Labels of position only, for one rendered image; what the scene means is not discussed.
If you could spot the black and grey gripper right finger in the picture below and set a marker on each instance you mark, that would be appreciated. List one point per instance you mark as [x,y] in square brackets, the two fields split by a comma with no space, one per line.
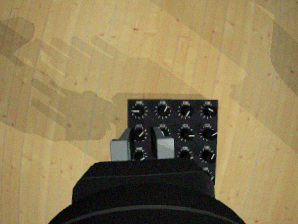
[161,146]

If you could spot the black knob box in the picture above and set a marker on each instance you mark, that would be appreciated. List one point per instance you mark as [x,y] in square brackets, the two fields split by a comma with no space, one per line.
[176,117]

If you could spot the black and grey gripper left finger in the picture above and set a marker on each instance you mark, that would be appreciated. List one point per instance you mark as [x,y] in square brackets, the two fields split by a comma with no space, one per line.
[123,148]

